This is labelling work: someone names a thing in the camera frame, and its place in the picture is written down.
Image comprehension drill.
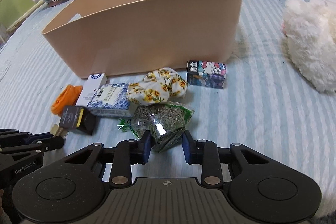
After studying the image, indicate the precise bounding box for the white slim carton box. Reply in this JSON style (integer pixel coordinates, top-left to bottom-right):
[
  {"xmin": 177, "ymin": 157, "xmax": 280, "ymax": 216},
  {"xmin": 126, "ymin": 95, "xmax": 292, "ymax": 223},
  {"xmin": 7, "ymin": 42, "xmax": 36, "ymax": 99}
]
[{"xmin": 76, "ymin": 73, "xmax": 107, "ymax": 107}]

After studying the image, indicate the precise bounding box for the yellow floral white scrunchie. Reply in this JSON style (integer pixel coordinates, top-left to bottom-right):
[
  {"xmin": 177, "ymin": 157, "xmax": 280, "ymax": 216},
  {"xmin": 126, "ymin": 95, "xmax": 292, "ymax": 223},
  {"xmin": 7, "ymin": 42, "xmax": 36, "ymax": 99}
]
[{"xmin": 126, "ymin": 68, "xmax": 188, "ymax": 106}]

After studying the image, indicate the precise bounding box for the white fluffy plush toy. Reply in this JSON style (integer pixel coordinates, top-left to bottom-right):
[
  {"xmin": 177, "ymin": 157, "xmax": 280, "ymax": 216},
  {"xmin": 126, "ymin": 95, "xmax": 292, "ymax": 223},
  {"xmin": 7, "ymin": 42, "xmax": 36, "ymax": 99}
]
[{"xmin": 283, "ymin": 0, "xmax": 335, "ymax": 92}]

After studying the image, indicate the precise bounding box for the blue white porcelain-print box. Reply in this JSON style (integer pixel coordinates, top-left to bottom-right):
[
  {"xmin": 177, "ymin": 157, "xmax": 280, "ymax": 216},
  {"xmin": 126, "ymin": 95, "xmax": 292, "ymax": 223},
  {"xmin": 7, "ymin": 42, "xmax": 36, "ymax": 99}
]
[{"xmin": 87, "ymin": 84, "xmax": 137, "ymax": 118}]

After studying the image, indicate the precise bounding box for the beige plastic storage bin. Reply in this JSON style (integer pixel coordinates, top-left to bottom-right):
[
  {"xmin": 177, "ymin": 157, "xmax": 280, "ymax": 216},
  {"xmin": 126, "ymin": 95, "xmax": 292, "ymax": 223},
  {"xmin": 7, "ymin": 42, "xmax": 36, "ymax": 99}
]
[{"xmin": 42, "ymin": 0, "xmax": 243, "ymax": 78}]

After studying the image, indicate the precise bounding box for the orange fabric scrunchie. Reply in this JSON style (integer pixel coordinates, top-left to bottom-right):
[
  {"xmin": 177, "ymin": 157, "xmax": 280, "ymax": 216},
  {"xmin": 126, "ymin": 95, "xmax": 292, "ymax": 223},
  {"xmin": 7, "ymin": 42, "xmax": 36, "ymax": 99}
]
[{"xmin": 51, "ymin": 85, "xmax": 83, "ymax": 116}]

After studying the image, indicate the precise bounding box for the small tan wooden item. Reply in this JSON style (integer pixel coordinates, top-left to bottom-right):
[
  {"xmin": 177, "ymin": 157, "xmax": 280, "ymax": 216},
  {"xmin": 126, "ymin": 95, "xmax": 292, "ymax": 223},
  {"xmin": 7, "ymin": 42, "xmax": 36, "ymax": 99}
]
[{"xmin": 50, "ymin": 124, "xmax": 68, "ymax": 139}]

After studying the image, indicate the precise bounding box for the green tea leaf bag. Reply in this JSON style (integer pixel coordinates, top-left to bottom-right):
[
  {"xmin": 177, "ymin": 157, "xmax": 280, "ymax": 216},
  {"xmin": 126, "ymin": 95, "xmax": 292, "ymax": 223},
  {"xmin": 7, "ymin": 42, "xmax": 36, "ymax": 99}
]
[{"xmin": 117, "ymin": 102, "xmax": 194, "ymax": 152}]

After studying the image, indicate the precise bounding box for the black yellow small box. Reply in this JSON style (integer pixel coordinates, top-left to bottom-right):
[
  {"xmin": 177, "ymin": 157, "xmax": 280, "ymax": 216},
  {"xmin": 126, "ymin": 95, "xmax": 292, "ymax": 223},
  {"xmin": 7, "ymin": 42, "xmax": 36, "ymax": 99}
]
[{"xmin": 59, "ymin": 105, "xmax": 96, "ymax": 135}]

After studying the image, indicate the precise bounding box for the Hello Kitty blind box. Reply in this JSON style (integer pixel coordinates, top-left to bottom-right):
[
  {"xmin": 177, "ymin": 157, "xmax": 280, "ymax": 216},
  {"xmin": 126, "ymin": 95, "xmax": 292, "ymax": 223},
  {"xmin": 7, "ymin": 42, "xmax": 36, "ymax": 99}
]
[{"xmin": 187, "ymin": 60, "xmax": 227, "ymax": 89}]

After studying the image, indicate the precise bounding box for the striped light blue bedsheet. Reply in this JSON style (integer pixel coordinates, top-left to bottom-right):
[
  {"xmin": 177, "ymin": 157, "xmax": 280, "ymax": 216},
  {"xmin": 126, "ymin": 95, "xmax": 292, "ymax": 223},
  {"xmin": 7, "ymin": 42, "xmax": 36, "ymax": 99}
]
[{"xmin": 1, "ymin": 0, "xmax": 335, "ymax": 215}]

